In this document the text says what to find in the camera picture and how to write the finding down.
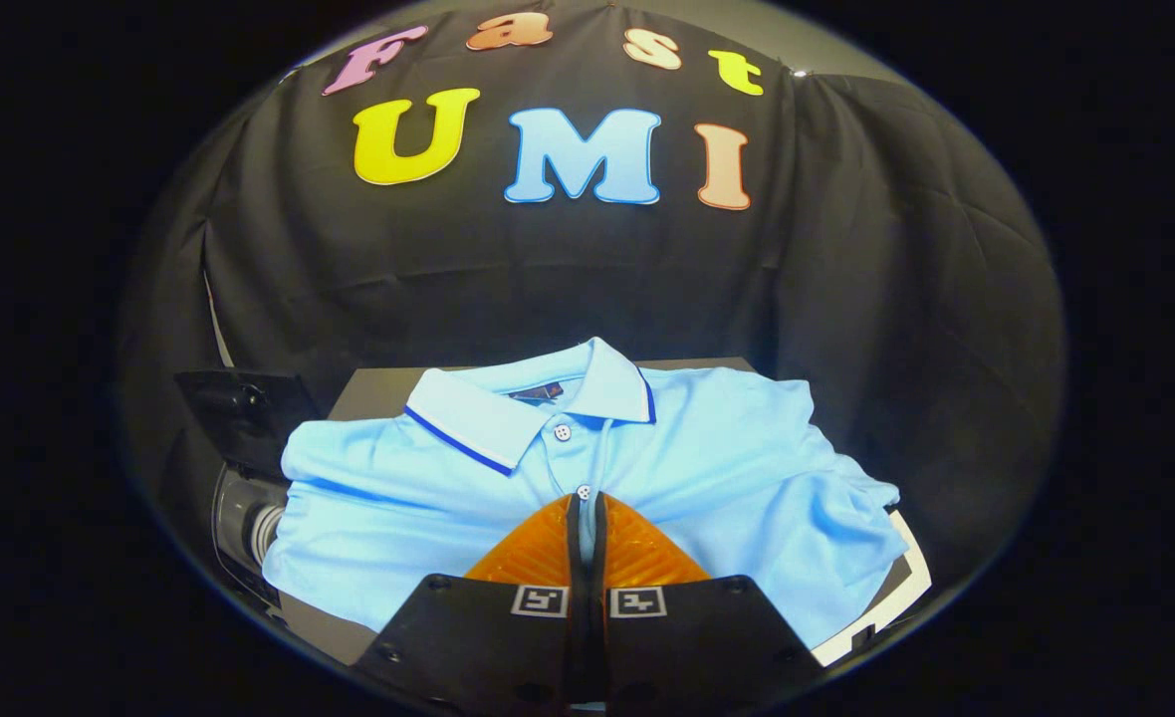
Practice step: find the black side table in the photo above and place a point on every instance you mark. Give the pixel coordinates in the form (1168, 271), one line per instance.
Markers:
(373, 393)

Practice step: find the dark grey washing machine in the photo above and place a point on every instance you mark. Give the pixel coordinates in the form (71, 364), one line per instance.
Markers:
(239, 518)

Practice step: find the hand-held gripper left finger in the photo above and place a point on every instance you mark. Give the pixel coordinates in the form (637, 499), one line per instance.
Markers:
(488, 647)

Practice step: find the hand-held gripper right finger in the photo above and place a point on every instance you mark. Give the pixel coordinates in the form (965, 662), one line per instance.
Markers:
(697, 647)

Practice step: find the black backdrop cloth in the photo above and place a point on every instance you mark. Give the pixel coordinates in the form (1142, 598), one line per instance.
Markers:
(448, 269)

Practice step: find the light blue polo shirt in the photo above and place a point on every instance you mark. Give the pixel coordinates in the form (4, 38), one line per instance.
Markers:
(727, 448)

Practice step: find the white board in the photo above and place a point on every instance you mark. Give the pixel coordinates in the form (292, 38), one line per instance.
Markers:
(911, 588)

